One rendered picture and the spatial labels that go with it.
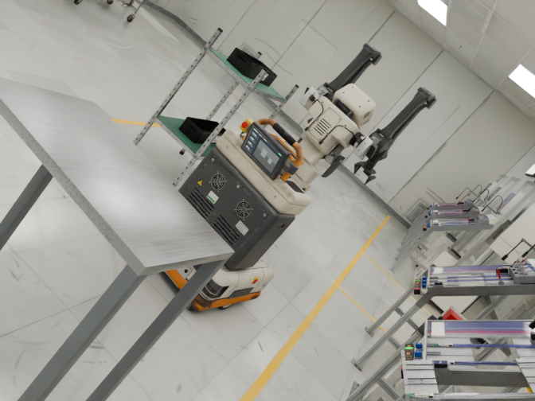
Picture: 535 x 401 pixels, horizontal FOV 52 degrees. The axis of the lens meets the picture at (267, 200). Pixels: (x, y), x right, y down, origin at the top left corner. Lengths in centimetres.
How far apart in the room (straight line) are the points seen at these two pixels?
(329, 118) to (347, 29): 848
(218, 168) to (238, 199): 20
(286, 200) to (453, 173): 852
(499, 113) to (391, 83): 206
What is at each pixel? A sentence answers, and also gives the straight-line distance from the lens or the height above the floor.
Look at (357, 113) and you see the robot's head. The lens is 302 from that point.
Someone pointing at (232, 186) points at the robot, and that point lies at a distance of 281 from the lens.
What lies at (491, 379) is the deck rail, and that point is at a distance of 239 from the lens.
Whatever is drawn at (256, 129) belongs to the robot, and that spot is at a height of 93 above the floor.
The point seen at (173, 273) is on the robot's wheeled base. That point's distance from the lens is 288.
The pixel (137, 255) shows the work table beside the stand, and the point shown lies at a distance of 125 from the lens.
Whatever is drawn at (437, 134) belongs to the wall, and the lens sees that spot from 1104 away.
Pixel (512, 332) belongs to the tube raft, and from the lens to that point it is 285.
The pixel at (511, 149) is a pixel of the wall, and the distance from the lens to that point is 1112.
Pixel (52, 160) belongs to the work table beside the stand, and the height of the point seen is 80.
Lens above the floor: 137
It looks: 14 degrees down
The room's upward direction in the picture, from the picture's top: 41 degrees clockwise
